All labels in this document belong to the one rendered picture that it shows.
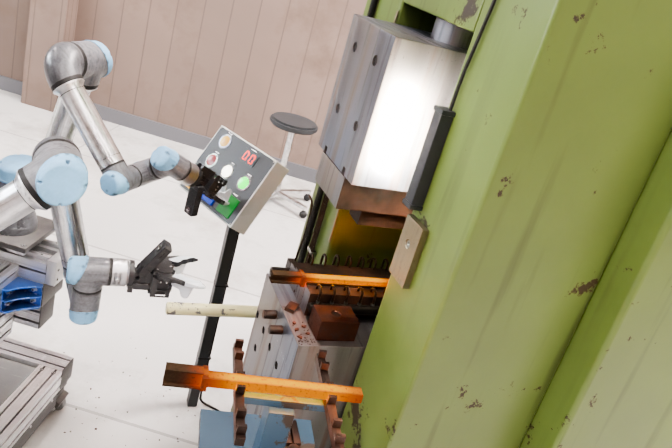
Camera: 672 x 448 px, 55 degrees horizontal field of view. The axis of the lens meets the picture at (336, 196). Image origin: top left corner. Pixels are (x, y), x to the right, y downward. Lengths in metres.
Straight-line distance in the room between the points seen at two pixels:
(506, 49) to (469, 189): 0.32
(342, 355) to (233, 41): 3.94
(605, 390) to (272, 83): 4.13
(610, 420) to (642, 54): 0.99
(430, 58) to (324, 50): 3.70
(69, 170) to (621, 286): 1.35
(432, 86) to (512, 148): 0.36
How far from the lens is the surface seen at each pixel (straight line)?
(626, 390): 1.95
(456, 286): 1.54
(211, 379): 1.49
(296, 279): 1.96
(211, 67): 5.58
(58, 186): 1.64
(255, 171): 2.28
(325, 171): 1.89
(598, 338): 1.80
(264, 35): 5.43
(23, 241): 2.29
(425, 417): 1.77
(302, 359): 1.86
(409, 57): 1.66
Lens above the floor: 1.94
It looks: 21 degrees down
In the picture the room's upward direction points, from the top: 16 degrees clockwise
